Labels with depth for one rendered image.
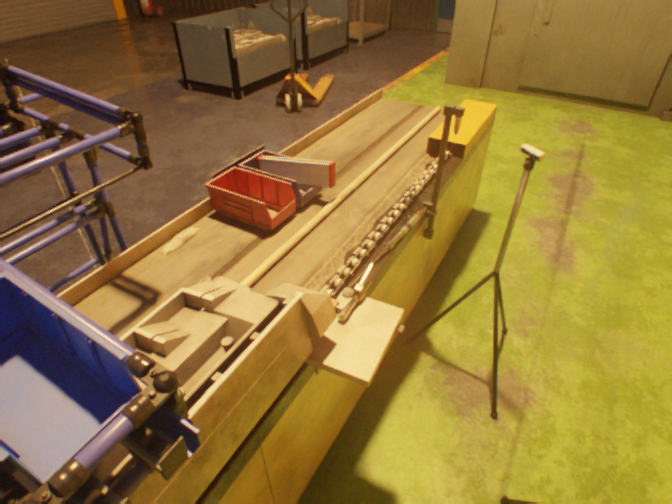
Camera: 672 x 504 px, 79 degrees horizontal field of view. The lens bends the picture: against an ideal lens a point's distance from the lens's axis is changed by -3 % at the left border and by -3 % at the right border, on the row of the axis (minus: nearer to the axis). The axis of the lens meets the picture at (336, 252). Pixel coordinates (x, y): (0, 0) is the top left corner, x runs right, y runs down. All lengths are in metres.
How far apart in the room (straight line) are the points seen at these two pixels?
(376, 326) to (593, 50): 5.34
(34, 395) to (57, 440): 0.09
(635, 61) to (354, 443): 5.42
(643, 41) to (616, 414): 4.67
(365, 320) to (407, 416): 0.84
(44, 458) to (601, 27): 6.14
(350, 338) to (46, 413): 0.79
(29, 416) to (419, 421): 1.61
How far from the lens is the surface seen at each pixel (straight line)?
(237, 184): 2.02
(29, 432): 0.78
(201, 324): 1.19
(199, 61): 6.09
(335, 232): 1.75
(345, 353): 1.23
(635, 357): 2.73
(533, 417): 2.23
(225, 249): 1.71
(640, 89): 6.34
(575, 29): 6.21
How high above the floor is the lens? 1.77
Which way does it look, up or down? 38 degrees down
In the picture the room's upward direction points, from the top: straight up
